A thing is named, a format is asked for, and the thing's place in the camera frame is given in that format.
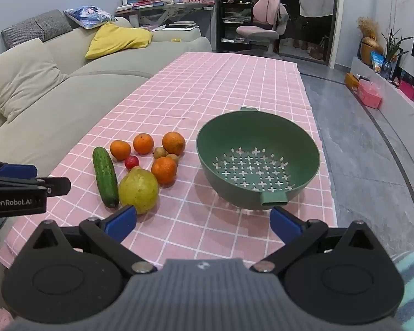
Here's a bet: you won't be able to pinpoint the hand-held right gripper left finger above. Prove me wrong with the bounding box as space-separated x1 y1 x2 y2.
21 205 157 274

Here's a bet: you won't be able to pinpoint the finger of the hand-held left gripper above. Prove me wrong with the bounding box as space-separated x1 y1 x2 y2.
0 177 71 197
0 159 38 179

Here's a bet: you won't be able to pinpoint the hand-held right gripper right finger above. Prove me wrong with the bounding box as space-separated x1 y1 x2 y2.
249 206 389 274

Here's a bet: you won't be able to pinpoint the yellow-green guava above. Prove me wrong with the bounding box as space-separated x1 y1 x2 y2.
119 166 159 215

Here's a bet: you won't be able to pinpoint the green cucumber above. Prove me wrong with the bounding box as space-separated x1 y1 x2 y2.
92 146 120 208

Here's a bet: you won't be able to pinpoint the orange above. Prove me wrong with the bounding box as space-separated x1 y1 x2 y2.
133 133 155 155
110 140 132 161
151 157 177 185
162 131 186 156

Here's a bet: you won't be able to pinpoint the green colander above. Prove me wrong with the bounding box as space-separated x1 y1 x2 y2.
195 107 321 211

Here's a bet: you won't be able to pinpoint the beige cushion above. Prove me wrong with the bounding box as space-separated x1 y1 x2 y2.
0 38 70 123

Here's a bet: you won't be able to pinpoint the beige sofa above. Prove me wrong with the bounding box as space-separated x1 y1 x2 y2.
0 17 213 235

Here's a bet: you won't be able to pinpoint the grey textured cushion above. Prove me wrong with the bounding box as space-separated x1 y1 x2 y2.
1 9 73 50

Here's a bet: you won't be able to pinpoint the pink checked tablecloth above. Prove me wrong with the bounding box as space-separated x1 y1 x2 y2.
0 52 338 269

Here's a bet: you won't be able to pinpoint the pink box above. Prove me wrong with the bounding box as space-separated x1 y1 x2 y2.
357 80 383 109

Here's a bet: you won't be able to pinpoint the orange box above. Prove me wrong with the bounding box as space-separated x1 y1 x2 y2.
344 72 361 92

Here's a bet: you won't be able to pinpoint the yellow pillow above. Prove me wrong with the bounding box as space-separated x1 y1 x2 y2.
85 22 154 60

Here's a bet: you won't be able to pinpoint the grey television cabinet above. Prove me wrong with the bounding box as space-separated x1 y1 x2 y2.
350 56 414 166

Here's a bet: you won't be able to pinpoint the printed cushion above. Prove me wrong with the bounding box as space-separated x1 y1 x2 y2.
64 6 117 30

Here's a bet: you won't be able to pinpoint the magenta box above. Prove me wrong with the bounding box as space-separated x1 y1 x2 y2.
398 79 414 102

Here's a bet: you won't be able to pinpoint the blue snack bag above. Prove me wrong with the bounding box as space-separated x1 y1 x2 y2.
371 52 387 74

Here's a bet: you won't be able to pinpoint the black framed glass door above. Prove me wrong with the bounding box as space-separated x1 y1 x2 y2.
214 0 341 70

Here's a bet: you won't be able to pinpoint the golden vase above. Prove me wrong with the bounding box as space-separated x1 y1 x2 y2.
360 36 383 66

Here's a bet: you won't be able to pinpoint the stack of books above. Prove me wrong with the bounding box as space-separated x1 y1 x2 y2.
116 0 167 12

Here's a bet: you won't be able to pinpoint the green potted plant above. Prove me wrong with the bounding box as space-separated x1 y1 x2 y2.
381 28 413 68

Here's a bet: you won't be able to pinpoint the dried flowers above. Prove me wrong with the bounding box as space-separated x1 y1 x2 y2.
357 17 380 38

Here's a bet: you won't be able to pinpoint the pink office chair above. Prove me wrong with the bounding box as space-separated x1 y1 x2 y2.
235 0 290 57

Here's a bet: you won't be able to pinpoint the black shelf unit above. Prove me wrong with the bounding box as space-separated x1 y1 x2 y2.
216 0 256 54

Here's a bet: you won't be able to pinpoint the grey study desk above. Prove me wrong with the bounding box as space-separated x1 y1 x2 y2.
115 0 215 30

